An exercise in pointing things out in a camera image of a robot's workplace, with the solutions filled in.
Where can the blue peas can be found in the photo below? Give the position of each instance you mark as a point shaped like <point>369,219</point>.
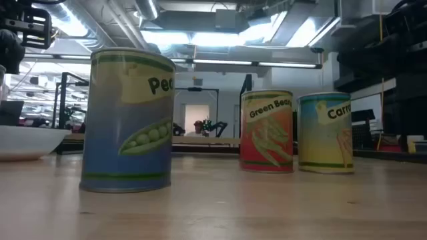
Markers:
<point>126,133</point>

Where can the red green beans can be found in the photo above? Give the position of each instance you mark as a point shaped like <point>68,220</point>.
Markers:
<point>267,133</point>

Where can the yellow carrots can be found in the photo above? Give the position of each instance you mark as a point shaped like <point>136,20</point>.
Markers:
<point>325,140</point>

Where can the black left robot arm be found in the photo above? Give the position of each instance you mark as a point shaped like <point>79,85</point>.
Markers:
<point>10,50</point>

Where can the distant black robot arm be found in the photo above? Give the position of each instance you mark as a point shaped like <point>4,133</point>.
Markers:
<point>75,117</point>
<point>218,126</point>
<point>178,129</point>

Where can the wooden shelf board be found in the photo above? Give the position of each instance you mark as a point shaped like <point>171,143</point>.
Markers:
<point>207,140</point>

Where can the black monitor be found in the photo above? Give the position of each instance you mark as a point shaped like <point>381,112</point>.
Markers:
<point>10,113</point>

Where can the white round bowl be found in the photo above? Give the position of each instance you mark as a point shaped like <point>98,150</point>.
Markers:
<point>26,141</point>

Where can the grey hanging box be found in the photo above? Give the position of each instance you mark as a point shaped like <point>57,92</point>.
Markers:
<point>197,81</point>

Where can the long ceiling light bar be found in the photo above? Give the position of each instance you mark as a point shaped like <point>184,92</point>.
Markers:
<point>220,62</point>

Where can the person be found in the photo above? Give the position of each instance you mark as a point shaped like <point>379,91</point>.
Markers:
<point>198,127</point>

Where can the grey ceiling junction box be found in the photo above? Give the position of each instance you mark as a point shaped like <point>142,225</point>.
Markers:
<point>227,20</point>

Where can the black perforated metal stand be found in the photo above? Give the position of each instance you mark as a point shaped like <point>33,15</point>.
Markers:
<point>362,115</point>

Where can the whiteboard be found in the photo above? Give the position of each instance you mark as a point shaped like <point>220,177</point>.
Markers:
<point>365,105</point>

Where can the red flat box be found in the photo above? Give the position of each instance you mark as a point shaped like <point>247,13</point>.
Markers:
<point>388,148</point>

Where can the ribbed silver ceiling duct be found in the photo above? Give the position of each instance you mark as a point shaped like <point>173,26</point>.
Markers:
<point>96,41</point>

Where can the black shelf frame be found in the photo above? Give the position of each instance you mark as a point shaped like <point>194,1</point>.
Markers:
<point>62,100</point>

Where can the silver round ceiling duct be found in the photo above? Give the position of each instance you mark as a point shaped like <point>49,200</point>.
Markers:
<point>146,8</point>

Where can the black aluminium rig frame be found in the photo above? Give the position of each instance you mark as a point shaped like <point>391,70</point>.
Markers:
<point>383,156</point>

